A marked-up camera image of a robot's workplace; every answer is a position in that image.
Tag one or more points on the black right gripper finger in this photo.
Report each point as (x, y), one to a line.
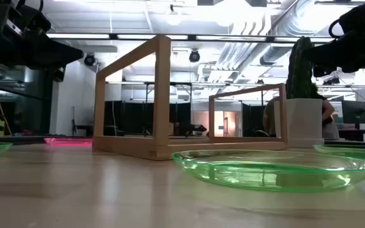
(328, 52)

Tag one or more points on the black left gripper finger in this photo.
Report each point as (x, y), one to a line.
(59, 52)

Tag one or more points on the long ceiling light strip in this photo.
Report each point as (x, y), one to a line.
(81, 36)

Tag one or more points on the black ceiling spotlight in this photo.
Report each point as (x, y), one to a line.
(194, 56)
(89, 59)

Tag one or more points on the green cactus plant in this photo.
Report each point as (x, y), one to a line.
(300, 69)

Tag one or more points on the black computer monitor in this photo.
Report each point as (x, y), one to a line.
(354, 111)

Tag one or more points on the person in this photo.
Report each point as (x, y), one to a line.
(329, 126)

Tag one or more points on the white hexagonal plant pot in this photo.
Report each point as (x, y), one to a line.
(303, 123)

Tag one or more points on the pink translucent plastic plate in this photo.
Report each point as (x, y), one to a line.
(68, 142)

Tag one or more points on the black partition curtain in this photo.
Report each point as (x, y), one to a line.
(131, 117)

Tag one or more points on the round white ceiling lamp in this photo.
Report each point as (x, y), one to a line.
(173, 17)

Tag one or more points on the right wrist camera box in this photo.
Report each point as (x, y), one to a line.
(363, 16)

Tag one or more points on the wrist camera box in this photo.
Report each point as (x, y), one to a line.
(33, 22)
(363, 16)

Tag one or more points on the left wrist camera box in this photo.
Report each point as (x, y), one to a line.
(33, 22)

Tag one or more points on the silver ventilation duct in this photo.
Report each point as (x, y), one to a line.
(265, 47)

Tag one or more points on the black aluminium table frame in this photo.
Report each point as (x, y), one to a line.
(27, 138)

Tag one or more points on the wooden slatted shelf frame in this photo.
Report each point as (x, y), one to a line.
(162, 95)

